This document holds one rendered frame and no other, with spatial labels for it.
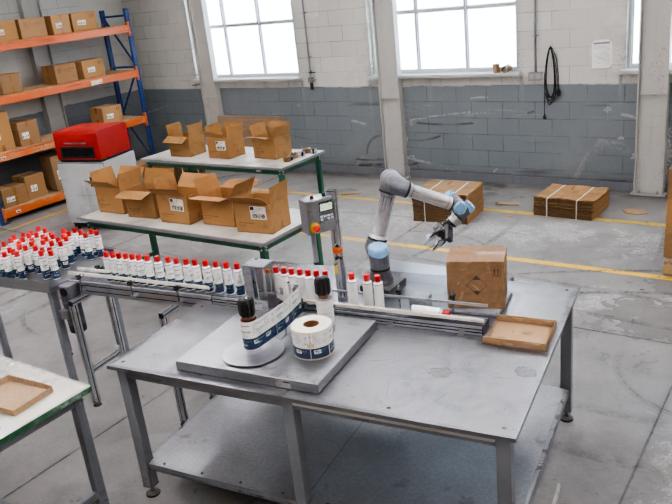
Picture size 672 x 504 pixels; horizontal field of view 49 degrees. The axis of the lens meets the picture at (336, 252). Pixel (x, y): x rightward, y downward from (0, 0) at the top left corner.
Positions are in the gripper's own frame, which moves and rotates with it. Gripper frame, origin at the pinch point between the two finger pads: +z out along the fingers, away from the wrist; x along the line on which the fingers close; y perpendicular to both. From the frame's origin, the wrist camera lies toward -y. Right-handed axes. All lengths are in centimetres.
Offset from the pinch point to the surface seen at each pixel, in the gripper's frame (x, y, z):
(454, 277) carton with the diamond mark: 15, -54, -8
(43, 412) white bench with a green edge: 145, -81, 159
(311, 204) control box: 86, -16, 18
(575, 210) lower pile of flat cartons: -272, 239, -70
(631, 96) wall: -279, 322, -194
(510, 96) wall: -230, 416, -108
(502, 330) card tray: -3, -88, -10
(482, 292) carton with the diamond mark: 1, -62, -13
